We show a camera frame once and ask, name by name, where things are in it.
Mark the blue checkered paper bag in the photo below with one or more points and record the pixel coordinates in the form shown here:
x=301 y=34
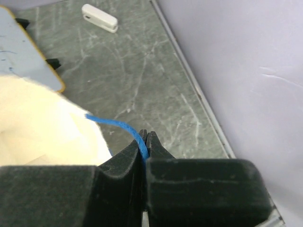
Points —
x=39 y=126

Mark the small yellow-framed whiteboard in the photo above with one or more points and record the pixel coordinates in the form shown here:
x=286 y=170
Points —
x=19 y=55

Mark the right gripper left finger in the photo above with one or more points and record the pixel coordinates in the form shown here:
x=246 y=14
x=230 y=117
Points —
x=108 y=195

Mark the white eraser block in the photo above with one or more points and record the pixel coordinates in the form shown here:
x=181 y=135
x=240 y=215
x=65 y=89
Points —
x=99 y=18

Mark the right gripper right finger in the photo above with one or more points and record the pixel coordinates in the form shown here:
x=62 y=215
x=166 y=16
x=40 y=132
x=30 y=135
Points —
x=203 y=192

